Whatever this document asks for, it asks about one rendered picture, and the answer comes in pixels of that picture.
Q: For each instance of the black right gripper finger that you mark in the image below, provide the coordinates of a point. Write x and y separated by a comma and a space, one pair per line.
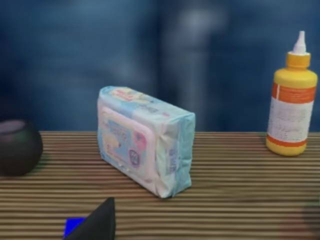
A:
98, 222

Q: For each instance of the blue object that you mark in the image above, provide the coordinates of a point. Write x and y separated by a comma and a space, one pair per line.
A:
72, 225

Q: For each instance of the pastel wet wipes pack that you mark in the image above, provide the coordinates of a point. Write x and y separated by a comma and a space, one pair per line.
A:
140, 142

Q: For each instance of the dark round bowl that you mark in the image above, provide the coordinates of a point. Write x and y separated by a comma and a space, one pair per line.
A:
17, 147

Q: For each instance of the yellow glue bottle white nozzle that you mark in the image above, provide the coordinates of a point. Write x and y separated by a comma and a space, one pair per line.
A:
290, 100

